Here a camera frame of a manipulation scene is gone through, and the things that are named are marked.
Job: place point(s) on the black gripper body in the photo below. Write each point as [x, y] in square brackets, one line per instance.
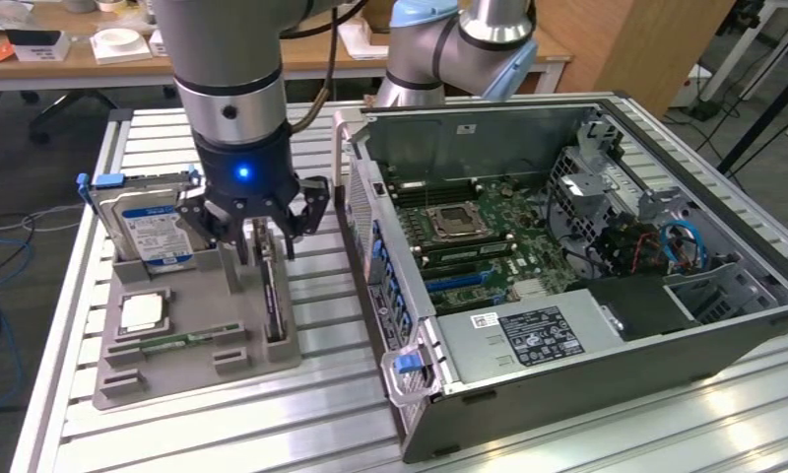
[242, 172]

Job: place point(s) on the graphics card with black fan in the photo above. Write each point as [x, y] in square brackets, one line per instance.
[272, 295]

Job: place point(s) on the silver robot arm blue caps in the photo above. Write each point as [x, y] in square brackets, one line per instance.
[229, 74]

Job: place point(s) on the hard disk in blue caddy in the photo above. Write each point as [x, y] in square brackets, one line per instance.
[150, 231]

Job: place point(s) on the grey parts rack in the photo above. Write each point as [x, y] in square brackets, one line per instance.
[202, 305]

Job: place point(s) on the silver CPU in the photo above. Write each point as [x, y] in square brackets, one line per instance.
[141, 313]

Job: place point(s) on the CPU socket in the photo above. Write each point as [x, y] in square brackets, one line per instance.
[460, 222]

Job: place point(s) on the green RAM stick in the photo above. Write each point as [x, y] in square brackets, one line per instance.
[184, 339]

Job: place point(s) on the RAM stick with white label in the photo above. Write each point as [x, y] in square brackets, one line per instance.
[465, 251]

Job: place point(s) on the blue expansion slot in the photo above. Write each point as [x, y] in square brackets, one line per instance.
[460, 282]

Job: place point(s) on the plain white box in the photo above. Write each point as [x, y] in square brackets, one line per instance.
[153, 48]

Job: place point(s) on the black office chair base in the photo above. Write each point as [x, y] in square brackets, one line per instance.
[71, 106]

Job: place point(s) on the white box with round hole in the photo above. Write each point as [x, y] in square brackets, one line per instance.
[121, 49]

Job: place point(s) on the white paper stack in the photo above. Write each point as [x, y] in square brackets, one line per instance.
[361, 47]

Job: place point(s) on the wooden desk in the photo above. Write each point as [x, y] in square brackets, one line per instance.
[71, 69]

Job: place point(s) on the green motherboard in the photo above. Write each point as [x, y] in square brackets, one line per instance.
[538, 231]

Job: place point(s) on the blue case latch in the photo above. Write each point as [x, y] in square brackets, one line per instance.
[406, 367]

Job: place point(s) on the brown cardboard box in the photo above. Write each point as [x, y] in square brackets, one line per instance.
[377, 24]

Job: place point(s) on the white chipset heatsink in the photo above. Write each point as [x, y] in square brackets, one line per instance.
[530, 290]

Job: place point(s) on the grey power supply unit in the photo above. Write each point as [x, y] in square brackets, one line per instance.
[485, 355]

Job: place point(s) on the white box with black top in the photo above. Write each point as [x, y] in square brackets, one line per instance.
[38, 49]

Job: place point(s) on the grey cup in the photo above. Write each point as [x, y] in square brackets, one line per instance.
[79, 6]

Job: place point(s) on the orange box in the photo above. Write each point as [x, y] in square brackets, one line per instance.
[2, 54]

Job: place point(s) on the black plastic shroud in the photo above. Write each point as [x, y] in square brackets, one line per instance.
[637, 305]

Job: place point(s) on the open black PC case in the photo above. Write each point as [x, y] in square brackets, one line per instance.
[564, 394]

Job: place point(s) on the wooden cabinet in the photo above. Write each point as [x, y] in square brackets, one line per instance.
[669, 79]

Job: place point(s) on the black slanted pole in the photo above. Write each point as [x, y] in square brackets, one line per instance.
[729, 160]

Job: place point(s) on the metal disk bay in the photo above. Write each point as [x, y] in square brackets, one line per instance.
[741, 286]

